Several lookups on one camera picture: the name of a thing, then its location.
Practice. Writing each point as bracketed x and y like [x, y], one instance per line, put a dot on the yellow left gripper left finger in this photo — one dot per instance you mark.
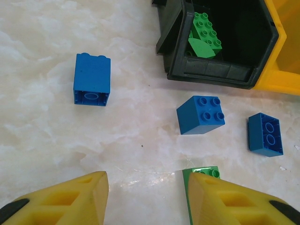
[70, 204]

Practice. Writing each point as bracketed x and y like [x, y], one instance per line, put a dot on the black plastic bin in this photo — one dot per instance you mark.
[211, 70]

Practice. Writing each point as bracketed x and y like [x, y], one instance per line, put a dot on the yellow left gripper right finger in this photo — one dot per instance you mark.
[234, 204]

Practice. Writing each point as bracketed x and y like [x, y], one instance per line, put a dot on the square blue lego brick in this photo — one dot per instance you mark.
[194, 119]

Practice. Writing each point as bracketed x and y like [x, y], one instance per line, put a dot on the tall blue lego brick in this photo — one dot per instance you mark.
[91, 75]

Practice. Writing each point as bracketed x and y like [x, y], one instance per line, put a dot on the long green lego brick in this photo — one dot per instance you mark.
[206, 30]

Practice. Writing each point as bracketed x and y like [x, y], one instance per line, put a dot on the yellow plastic bin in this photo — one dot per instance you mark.
[281, 79]

